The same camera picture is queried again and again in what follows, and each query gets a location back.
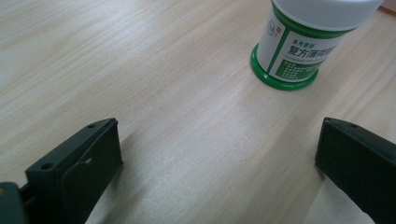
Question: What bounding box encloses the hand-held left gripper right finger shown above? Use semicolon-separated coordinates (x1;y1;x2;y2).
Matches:
314;117;396;224

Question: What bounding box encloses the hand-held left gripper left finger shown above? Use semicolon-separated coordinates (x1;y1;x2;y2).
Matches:
19;117;124;224

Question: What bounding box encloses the green jar with white lid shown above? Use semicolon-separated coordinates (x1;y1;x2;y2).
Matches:
250;0;386;91

